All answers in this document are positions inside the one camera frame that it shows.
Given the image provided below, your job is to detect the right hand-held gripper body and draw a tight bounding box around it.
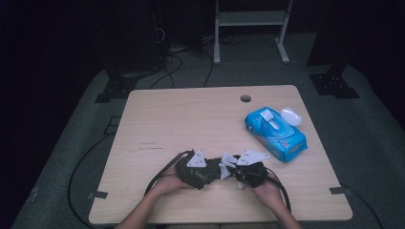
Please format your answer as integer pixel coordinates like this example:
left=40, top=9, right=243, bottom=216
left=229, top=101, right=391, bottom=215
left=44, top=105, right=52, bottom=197
left=235, top=149, right=271, bottom=189

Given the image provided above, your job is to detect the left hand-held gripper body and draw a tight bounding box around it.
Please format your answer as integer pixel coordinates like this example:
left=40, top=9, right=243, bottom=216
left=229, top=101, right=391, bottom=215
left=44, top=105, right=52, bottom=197
left=175, top=148, right=210, bottom=191

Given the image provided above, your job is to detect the white wet wipe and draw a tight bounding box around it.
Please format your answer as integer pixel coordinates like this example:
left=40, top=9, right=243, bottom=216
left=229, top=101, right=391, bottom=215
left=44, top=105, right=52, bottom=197
left=219, top=152, right=246, bottom=190

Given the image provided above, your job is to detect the blue wet wipes pack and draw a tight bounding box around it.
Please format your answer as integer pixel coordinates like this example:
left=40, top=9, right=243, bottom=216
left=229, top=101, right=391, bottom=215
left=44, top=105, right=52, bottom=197
left=244, top=106, right=309, bottom=164

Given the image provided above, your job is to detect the person's right hand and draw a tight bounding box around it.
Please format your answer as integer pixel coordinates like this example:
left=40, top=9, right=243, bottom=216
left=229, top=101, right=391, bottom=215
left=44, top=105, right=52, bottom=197
left=253, top=177, right=287, bottom=213

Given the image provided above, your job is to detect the person's left hand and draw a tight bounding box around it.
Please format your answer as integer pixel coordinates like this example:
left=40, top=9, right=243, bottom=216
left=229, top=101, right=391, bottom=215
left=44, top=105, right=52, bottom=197
left=146, top=173, right=192, bottom=204

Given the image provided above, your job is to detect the white oval plastic lid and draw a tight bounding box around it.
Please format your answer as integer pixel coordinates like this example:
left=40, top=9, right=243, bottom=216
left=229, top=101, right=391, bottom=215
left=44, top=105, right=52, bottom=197
left=280, top=107, right=303, bottom=127

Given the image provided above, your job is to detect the black tape strip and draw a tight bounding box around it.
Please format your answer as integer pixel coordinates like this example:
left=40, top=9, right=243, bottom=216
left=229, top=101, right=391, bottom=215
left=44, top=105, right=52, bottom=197
left=329, top=186, right=352, bottom=196
left=88, top=190, right=109, bottom=200

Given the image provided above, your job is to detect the black stand base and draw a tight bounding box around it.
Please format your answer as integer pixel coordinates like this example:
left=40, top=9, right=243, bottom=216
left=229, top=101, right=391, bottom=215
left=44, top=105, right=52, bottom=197
left=95, top=74, right=139, bottom=104
left=309, top=65, right=361, bottom=99

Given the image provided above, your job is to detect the white metal stand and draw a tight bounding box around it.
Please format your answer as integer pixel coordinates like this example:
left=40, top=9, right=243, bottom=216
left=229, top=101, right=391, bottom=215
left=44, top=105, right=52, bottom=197
left=213, top=0, right=294, bottom=66

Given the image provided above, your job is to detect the right hand-held gripper black cable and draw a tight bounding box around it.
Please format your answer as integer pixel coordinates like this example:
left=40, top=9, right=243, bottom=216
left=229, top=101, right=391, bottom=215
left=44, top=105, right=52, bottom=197
left=266, top=170, right=291, bottom=213

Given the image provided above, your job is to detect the hand-held gripper black cable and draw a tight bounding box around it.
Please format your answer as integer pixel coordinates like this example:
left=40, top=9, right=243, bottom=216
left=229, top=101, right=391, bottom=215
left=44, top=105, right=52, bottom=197
left=266, top=170, right=291, bottom=213
left=144, top=152, right=192, bottom=196

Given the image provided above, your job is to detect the left hand-held gripper black cable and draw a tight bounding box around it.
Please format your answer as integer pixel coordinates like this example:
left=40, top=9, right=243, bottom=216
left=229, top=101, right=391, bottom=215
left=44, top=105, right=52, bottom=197
left=144, top=152, right=192, bottom=196

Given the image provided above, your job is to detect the looped black floor cable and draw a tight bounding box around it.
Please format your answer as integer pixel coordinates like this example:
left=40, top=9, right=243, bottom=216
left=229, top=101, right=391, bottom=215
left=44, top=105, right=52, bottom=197
left=149, top=53, right=184, bottom=90

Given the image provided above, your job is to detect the thin black floor cable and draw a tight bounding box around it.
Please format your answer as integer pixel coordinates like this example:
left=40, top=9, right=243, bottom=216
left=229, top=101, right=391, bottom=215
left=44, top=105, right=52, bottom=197
left=203, top=49, right=215, bottom=89

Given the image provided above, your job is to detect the long black floor cable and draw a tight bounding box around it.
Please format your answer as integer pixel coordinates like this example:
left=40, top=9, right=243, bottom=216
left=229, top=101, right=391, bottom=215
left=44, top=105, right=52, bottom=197
left=67, top=133, right=111, bottom=229

